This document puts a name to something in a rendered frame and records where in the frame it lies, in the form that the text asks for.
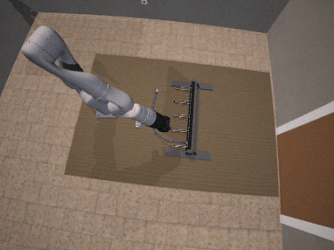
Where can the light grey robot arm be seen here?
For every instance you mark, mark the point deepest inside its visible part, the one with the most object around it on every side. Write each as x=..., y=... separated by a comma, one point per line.
x=45, y=45

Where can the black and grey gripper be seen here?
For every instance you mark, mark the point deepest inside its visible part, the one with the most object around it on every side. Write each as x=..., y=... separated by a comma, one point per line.
x=156, y=120

